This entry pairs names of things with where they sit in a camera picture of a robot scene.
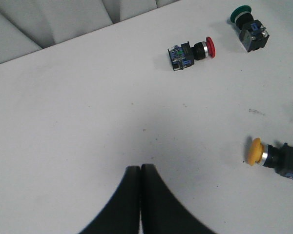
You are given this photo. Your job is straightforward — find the grey curtain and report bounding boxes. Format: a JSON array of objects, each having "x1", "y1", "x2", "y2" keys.
[{"x1": 0, "y1": 0, "x2": 172, "y2": 64}]

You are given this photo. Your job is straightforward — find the yellow button lying front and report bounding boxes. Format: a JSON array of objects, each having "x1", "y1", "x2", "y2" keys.
[{"x1": 247, "y1": 138, "x2": 293, "y2": 180}]

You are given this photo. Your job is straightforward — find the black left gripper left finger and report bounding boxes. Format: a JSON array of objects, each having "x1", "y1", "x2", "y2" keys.
[{"x1": 81, "y1": 166, "x2": 141, "y2": 234}]

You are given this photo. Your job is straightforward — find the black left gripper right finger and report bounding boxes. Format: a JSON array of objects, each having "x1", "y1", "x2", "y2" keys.
[{"x1": 141, "y1": 164, "x2": 214, "y2": 234}]

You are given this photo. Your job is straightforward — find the red button lying sideways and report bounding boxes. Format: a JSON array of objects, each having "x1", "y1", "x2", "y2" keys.
[{"x1": 167, "y1": 37, "x2": 216, "y2": 71}]

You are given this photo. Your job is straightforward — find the green button rear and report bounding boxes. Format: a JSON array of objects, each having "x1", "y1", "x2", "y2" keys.
[{"x1": 230, "y1": 5, "x2": 270, "y2": 52}]

